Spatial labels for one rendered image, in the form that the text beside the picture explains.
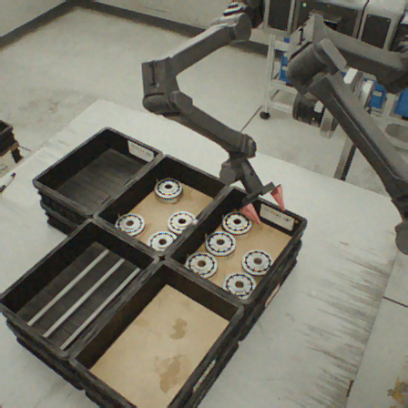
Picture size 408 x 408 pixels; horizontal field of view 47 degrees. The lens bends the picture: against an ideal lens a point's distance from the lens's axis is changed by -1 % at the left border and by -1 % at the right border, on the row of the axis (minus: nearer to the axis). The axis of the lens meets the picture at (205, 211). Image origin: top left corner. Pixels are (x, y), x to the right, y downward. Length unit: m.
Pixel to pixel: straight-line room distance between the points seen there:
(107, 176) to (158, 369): 0.82
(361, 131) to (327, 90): 0.11
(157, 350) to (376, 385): 1.26
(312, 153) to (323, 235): 1.54
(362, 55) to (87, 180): 1.12
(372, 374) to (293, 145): 1.67
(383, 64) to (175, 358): 0.94
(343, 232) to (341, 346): 0.49
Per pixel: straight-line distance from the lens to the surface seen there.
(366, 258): 1.82
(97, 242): 1.63
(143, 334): 1.41
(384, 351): 2.46
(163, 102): 1.15
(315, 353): 1.56
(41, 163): 2.20
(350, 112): 1.02
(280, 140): 3.39
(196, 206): 1.71
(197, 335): 1.40
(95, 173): 1.89
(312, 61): 1.00
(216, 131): 1.33
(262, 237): 1.62
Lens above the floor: 2.06
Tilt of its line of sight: 47 degrees down
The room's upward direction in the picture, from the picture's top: straight up
